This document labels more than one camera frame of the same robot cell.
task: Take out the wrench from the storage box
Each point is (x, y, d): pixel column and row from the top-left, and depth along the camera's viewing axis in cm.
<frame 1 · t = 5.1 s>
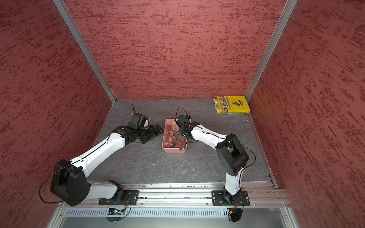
left hand: (157, 136, 83), fingers open
right hand: (184, 136, 92), fingers closed
pink plastic storage box: (172, 142, 94), point 4 cm above the table
yellow book: (230, 104, 116), point 5 cm above the table

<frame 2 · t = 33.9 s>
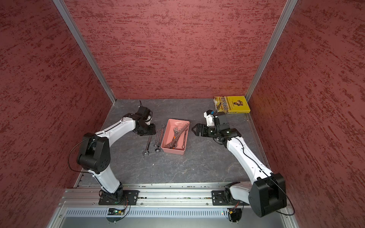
left hand: (151, 135, 92), fingers open
right hand: (197, 132, 81), fingers open
the named things where they were.

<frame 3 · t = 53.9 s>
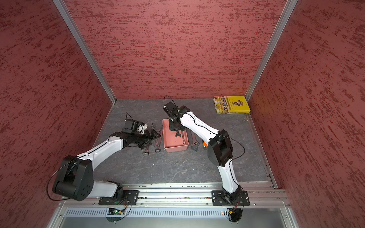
left hand: (155, 141, 86), fingers open
right hand: (176, 129, 88), fingers closed
silver open-end wrench: (177, 134, 87), point 13 cm above the table
the other named things where they were.

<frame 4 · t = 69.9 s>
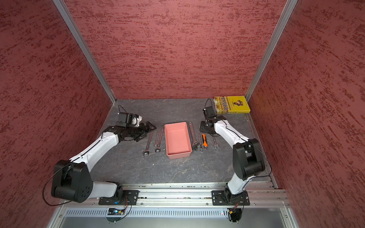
left hand: (150, 133, 84), fingers open
right hand: (204, 130, 92), fingers open
